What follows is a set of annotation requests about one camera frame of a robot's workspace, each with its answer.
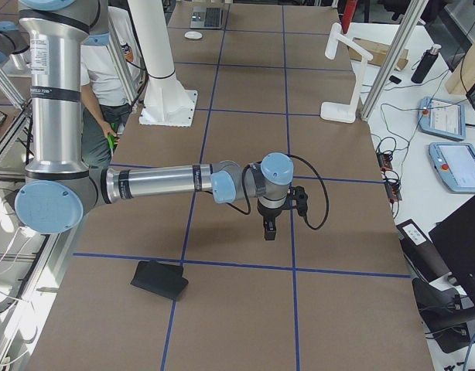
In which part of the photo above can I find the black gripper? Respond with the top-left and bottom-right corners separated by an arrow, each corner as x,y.
257,200 -> 282,241

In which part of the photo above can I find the black mouse pad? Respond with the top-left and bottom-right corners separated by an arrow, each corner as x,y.
131,260 -> 189,300

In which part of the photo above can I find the grey laptop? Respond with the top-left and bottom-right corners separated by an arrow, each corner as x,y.
190,6 -> 224,29

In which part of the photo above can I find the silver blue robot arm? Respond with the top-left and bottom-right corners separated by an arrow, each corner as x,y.
15,1 -> 297,240

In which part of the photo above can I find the white desk lamp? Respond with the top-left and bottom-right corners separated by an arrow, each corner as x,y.
318,22 -> 373,124

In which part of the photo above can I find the white computer mouse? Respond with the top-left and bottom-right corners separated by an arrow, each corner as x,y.
184,31 -> 203,40

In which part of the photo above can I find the black monitor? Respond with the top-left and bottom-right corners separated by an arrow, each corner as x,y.
429,195 -> 475,304

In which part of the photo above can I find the small black square device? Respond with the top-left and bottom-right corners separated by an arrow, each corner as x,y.
389,76 -> 402,84

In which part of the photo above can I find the lower blue teach pendant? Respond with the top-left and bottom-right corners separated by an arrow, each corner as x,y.
428,142 -> 475,194

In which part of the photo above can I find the blue teach pendant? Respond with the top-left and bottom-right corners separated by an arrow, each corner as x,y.
428,142 -> 475,194
418,97 -> 466,141

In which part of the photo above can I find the upper blue teach pendant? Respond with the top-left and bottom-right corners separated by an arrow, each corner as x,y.
418,97 -> 466,141

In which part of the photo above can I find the person in white shirt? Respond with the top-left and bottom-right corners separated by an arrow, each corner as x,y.
80,6 -> 144,168

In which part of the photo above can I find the cardboard box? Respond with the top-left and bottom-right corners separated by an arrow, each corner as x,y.
353,38 -> 408,71

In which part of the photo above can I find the black water bottle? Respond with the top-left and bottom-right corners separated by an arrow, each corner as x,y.
411,44 -> 442,84

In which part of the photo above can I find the red cylinder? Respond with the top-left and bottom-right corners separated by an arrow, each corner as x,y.
341,0 -> 357,34

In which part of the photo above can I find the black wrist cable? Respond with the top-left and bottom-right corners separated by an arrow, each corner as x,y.
225,155 -> 331,231

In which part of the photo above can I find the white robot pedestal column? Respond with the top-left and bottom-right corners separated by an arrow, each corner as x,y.
128,0 -> 198,128

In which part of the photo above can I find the aluminium frame post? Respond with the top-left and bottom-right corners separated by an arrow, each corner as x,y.
361,0 -> 429,121

